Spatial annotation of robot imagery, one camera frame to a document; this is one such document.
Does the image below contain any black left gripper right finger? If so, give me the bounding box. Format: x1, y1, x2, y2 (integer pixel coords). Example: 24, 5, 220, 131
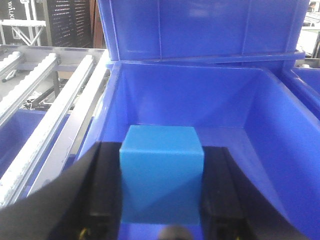
199, 146, 307, 240

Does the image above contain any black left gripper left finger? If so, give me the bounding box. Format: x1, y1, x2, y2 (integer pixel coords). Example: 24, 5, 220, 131
0, 142, 122, 240

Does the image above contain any blue bin lower shelf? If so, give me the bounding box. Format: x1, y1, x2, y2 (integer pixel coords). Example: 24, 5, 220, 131
0, 109, 46, 176

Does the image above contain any blue foam cube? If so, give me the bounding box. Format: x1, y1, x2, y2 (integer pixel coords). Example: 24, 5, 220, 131
119, 125, 204, 225

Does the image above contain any blue stacked upper bin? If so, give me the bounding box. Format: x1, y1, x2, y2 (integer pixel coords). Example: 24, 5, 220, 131
98, 0, 308, 61

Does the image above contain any blue target bin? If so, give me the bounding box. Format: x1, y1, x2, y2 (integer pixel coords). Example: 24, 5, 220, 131
80, 62, 320, 240

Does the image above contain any white roller track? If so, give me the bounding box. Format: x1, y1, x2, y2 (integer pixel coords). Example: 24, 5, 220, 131
0, 55, 94, 208

